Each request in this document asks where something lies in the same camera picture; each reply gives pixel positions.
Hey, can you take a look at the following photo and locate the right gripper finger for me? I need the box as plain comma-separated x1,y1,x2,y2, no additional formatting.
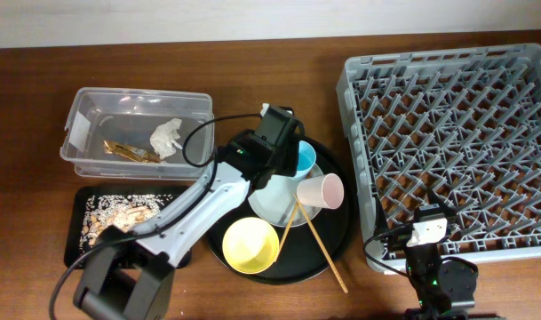
426,188,456,217
374,196,388,230

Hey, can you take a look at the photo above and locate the blue cup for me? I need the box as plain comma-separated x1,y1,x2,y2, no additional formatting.
293,140,317,180

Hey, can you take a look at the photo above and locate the pink cup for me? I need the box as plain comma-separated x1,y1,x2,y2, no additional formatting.
296,173,345,210

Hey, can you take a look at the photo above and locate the yellow bowl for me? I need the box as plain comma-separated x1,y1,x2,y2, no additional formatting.
222,217,280,275

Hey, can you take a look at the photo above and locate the white tissue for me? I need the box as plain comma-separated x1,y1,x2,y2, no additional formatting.
149,118,182,160

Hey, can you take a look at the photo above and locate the gold snack wrapper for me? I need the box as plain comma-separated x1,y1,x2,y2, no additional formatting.
103,140,161,163

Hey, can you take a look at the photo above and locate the food scraps and rice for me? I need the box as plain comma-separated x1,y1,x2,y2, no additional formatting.
79,194,172,249

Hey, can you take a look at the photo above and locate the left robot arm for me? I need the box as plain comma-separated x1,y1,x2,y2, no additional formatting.
73,130,302,319

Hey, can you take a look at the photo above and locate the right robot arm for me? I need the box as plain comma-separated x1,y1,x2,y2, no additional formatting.
370,188,479,319

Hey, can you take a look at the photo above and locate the grey dishwasher rack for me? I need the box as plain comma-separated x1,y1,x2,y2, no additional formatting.
336,44,541,274

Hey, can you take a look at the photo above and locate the clear plastic waste bin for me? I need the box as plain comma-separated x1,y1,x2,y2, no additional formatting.
60,87,214,180

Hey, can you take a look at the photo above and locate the grey round plate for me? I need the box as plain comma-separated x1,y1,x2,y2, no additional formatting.
248,164,323,228

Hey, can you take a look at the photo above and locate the round black serving tray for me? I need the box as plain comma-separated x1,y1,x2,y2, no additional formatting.
205,137,359,285

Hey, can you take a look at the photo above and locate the black rectangular tray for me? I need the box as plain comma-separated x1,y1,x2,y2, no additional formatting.
64,185,187,267

